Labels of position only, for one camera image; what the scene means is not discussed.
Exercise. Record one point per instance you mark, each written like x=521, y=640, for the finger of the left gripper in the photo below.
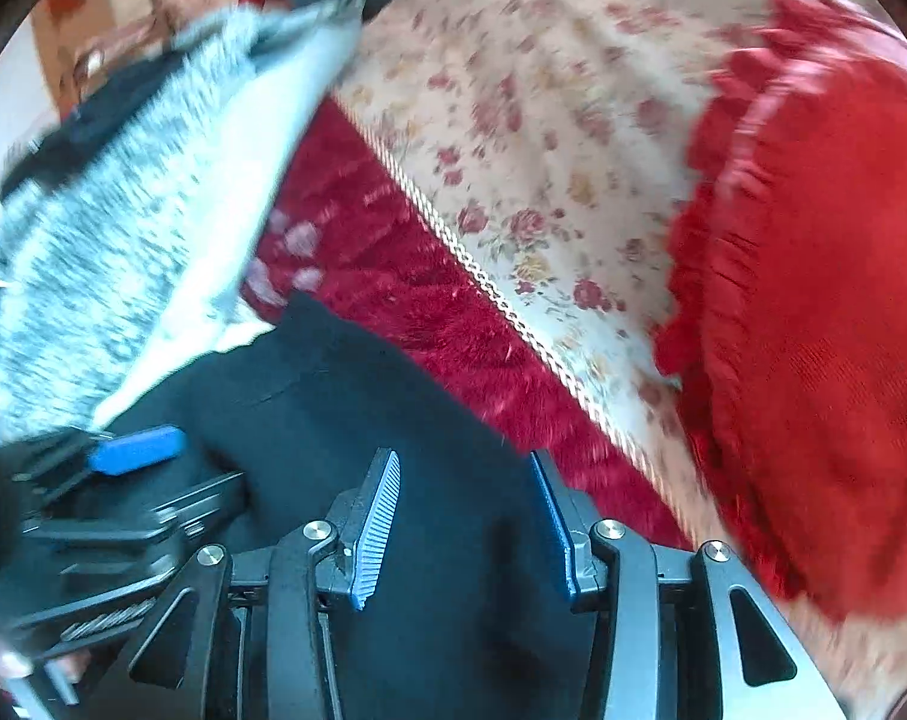
x=123, y=455

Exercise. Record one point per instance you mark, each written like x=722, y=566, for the grey fleece garment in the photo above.
x=132, y=268

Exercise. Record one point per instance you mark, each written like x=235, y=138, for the floral beige bedsheet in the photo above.
x=547, y=141

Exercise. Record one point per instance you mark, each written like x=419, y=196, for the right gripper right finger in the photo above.
x=678, y=634

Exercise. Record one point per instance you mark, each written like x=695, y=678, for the red and white plush blanket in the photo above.
x=342, y=230

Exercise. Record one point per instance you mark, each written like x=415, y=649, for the black garment on fleece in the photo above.
x=90, y=127

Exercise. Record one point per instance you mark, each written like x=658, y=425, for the red heart-shaped pillow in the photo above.
x=789, y=334

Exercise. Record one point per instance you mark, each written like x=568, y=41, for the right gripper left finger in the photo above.
x=189, y=656

